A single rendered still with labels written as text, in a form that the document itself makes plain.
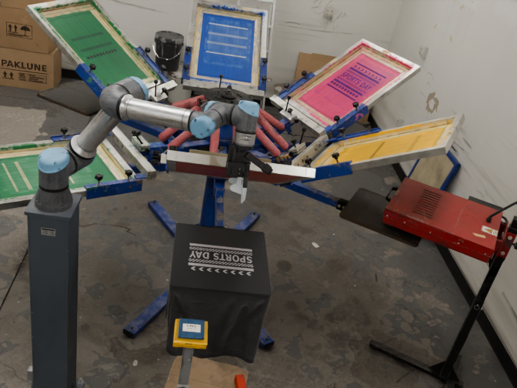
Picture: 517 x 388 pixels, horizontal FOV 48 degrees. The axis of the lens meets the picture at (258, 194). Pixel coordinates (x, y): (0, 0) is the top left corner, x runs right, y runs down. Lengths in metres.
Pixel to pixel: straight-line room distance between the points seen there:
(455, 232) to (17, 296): 2.62
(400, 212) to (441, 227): 0.22
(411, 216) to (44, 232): 1.80
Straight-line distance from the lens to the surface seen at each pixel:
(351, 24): 6.94
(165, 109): 2.03
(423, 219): 3.13
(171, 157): 2.22
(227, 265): 2.67
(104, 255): 4.21
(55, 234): 2.52
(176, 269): 2.60
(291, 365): 3.62
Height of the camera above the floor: 2.57
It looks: 30 degrees down
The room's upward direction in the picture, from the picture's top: 11 degrees clockwise
